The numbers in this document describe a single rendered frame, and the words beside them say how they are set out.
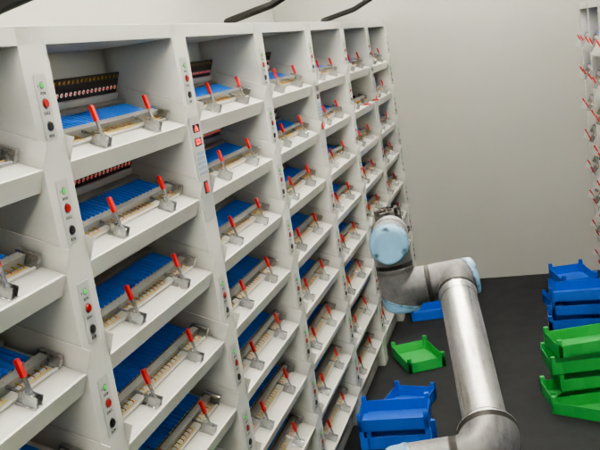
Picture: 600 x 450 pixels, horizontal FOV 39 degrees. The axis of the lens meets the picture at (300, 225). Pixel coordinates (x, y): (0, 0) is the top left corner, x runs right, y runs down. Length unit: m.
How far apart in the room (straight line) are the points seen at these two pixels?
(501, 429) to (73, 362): 0.82
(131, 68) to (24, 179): 0.79
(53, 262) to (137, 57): 0.80
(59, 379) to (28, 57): 0.60
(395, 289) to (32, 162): 0.89
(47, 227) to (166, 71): 0.74
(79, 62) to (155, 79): 0.20
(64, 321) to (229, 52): 1.48
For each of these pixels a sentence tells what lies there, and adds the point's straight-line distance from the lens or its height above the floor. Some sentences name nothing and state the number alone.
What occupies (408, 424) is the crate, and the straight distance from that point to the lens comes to 3.66.
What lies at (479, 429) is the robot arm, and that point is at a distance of 1.62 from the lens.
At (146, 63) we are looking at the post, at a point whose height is 1.72.
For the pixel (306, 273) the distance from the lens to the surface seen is 3.50.
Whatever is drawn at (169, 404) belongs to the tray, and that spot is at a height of 0.94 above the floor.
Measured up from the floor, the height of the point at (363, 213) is 0.83.
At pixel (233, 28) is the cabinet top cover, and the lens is 2.71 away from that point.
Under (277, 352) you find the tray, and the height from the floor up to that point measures 0.74.
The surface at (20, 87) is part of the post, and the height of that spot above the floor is 1.70.
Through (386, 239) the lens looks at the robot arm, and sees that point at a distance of 1.99.
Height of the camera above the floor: 1.68
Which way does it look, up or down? 11 degrees down
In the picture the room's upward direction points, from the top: 9 degrees counter-clockwise
